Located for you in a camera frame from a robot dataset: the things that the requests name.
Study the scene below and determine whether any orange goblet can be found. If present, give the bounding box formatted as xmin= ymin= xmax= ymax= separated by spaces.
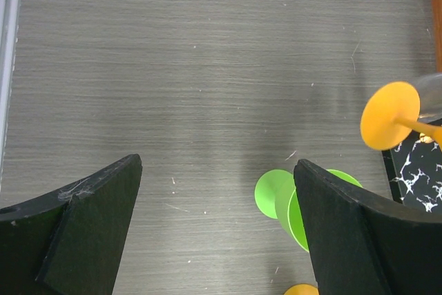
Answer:
xmin=283 ymin=283 xmax=319 ymax=295
xmin=360 ymin=81 xmax=441 ymax=151

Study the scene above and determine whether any clear champagne flute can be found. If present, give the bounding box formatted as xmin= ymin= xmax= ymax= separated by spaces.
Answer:
xmin=412 ymin=73 xmax=441 ymax=123

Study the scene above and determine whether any orange goblet front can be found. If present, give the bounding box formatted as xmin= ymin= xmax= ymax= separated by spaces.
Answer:
xmin=283 ymin=283 xmax=319 ymax=295

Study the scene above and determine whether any green goblet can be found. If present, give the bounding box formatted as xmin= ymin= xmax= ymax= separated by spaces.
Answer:
xmin=254 ymin=169 xmax=363 ymax=253

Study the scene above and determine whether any gold wine glass rack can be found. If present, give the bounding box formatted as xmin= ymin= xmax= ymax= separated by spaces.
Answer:
xmin=382 ymin=131 xmax=441 ymax=214

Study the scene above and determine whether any orange divided tray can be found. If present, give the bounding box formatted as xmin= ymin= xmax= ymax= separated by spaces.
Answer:
xmin=431 ymin=0 xmax=442 ymax=72

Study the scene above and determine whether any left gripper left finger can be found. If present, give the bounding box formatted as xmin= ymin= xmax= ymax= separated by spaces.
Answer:
xmin=1 ymin=154 xmax=142 ymax=294

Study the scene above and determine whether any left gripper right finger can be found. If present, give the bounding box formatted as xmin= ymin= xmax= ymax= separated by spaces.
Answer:
xmin=294 ymin=159 xmax=441 ymax=294

